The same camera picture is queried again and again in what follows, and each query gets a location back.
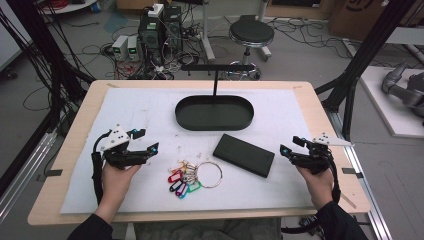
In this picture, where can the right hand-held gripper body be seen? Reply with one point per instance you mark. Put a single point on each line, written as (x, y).
(316, 160)

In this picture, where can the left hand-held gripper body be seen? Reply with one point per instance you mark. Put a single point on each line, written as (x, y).
(118, 155)

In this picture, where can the black wallet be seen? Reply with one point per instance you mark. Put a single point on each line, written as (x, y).
(243, 155)

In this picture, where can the black oval tray with stand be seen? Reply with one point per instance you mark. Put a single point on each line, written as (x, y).
(213, 113)

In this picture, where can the person's right hand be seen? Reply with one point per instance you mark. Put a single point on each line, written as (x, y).
(318, 188)

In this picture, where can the person's left hand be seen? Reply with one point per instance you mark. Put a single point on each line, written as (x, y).
(116, 183)

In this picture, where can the black tape piece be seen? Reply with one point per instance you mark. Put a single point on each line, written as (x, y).
(351, 172)
(54, 173)

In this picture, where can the grey power supply box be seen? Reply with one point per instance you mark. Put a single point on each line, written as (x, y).
(133, 48)
(119, 48)

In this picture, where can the white platform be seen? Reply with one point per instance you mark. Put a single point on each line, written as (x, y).
(393, 116)

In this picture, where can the person's lap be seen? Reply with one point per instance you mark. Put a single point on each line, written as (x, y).
(206, 230)

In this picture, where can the black computer tower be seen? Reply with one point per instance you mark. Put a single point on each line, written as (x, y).
(172, 28)
(150, 36)

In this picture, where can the white metal stand leg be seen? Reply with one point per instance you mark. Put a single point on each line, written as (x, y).
(206, 36)

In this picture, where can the black round stool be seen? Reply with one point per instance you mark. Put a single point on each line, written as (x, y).
(251, 31)

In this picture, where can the white power adapter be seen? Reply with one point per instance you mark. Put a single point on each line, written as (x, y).
(156, 10)

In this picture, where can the small cardboard box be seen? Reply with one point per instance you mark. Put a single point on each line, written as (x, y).
(131, 4)

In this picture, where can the large cardboard box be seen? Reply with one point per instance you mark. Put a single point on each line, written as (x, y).
(356, 13)

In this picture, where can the round white table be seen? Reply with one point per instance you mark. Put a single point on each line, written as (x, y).
(71, 6)

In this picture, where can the aluminium rail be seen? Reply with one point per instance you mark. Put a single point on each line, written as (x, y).
(370, 196)
(30, 166)

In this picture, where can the black frame post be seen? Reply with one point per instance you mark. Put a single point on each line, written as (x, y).
(366, 50)
(40, 43)

